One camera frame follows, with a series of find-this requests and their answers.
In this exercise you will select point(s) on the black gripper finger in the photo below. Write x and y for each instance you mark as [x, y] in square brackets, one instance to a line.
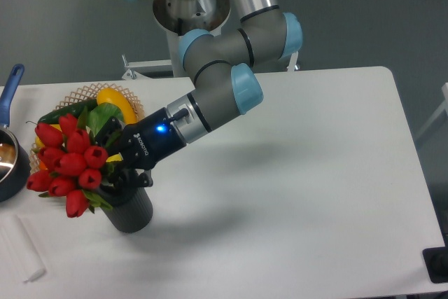
[110, 132]
[131, 179]

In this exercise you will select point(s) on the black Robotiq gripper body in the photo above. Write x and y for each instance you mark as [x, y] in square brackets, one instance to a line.
[143, 144]

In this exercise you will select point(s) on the dark grey ribbed vase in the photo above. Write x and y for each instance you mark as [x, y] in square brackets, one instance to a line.
[130, 212]

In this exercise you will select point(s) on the red tulip bouquet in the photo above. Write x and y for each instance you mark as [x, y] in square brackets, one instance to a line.
[76, 165]

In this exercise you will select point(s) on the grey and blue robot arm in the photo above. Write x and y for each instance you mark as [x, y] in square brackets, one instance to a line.
[220, 68]

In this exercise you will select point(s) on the green leafy vegetable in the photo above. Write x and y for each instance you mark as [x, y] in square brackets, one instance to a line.
[98, 117]

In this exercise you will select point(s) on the yellow banana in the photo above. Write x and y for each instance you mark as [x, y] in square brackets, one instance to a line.
[114, 158]

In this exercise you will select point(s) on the yellow squash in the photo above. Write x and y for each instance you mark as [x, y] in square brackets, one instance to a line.
[116, 98]

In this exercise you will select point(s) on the green cucumber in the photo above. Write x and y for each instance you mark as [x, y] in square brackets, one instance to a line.
[74, 109]

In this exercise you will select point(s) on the woven wicker basket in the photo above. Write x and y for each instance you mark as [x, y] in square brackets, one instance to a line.
[90, 92]

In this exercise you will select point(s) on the white folded cloth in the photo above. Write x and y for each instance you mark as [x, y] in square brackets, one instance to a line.
[24, 256]

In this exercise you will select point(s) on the black device at table edge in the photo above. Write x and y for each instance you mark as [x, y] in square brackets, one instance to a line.
[436, 264]

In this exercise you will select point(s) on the white metal base frame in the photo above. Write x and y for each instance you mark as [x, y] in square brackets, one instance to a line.
[164, 69]

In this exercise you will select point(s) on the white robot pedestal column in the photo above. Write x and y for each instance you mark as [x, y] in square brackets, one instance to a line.
[173, 40]

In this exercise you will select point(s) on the blue handled dark saucepan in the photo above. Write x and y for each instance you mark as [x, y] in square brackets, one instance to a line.
[14, 159]

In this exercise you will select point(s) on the white furniture frame right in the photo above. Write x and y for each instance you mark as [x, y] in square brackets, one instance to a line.
[435, 120]

